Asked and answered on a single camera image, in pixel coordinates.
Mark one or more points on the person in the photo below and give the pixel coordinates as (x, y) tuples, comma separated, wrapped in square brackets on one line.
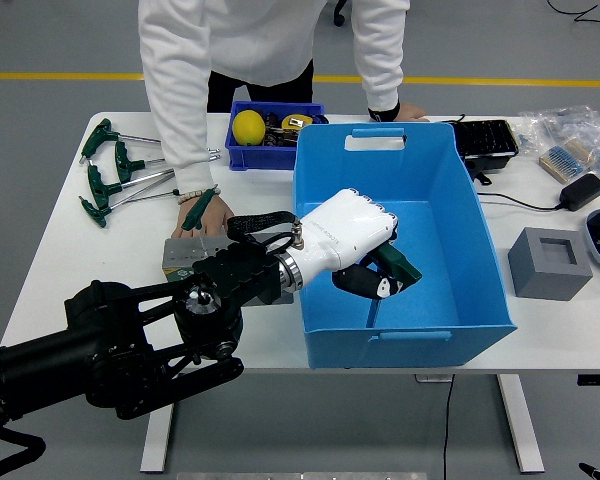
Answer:
[(260, 40)]

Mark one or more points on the large light blue bin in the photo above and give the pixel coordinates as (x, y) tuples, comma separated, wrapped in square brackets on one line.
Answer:
[(430, 250)]

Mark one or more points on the person's right forearm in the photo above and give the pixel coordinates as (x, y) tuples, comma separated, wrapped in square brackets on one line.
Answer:
[(180, 130)]

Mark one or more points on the small dark blue bin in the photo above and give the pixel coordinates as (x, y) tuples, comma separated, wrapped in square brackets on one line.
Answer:
[(252, 157)]

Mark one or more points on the grey under-table bracket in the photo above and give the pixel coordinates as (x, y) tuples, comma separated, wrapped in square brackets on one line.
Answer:
[(432, 378)]

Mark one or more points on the dark hardware pile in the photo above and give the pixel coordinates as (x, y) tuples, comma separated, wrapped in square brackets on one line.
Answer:
[(275, 132)]

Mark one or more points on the black plastic tray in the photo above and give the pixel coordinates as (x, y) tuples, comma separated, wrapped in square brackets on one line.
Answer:
[(490, 140)]

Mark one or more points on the metal green hex key stand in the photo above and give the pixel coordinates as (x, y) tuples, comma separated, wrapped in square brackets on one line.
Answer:
[(180, 252)]

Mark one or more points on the black office chair base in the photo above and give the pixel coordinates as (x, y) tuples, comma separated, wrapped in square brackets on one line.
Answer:
[(339, 20)]

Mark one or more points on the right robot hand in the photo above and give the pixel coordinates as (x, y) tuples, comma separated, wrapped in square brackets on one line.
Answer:
[(597, 474)]

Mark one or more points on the grey block with square recess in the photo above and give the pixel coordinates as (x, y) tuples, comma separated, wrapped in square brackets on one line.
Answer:
[(535, 275)]

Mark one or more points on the yellow lemon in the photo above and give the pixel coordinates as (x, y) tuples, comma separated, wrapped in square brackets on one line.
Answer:
[(248, 127)]

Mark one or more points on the person's left hand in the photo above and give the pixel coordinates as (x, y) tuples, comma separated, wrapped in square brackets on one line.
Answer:
[(409, 114)]

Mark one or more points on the person's right hand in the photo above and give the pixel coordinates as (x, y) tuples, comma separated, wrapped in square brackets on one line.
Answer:
[(215, 215)]

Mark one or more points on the black power adapter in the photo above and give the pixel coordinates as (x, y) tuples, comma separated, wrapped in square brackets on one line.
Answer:
[(581, 192)]

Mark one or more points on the white table leg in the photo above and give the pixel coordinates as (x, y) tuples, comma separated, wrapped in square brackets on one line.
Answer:
[(157, 435), (522, 425)]

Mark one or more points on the person's left forearm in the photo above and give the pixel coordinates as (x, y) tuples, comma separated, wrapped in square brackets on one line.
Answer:
[(382, 85)]

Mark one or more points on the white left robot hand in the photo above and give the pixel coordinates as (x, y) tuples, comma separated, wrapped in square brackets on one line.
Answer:
[(345, 230)]

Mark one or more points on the black table control panel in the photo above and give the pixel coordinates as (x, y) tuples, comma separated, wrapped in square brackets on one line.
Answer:
[(597, 380)]

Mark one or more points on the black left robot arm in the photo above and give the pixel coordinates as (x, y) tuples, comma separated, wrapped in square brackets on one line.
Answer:
[(130, 320)]

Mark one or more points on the tan resistor strip bag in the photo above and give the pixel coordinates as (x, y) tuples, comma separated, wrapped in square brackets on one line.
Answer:
[(567, 160)]

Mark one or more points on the yellow tape measure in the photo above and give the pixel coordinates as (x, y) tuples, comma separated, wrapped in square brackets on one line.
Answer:
[(297, 121)]

